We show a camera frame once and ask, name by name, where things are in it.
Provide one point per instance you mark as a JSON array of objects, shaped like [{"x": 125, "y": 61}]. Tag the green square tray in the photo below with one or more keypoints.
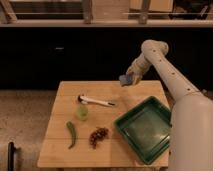
[{"x": 146, "y": 129}]

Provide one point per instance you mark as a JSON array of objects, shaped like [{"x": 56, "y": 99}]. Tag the white black handled tool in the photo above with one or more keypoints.
[{"x": 85, "y": 100}]

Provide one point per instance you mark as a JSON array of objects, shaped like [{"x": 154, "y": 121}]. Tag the blue sponge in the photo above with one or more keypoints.
[{"x": 126, "y": 80}]

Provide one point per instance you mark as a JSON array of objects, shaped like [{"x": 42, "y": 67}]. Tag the green chili pepper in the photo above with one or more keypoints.
[{"x": 71, "y": 128}]

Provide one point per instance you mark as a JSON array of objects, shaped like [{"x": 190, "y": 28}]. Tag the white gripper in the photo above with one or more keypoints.
[{"x": 138, "y": 67}]

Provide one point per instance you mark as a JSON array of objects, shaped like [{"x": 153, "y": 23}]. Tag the light green cup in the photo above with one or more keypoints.
[{"x": 82, "y": 112}]

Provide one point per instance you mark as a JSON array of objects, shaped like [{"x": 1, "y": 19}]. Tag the red grape bunch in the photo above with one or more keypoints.
[{"x": 98, "y": 135}]

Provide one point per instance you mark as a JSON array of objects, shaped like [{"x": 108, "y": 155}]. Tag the dark cabinet counter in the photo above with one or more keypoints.
[{"x": 42, "y": 57}]

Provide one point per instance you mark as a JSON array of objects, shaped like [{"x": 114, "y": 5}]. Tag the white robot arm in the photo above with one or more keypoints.
[{"x": 191, "y": 137}]

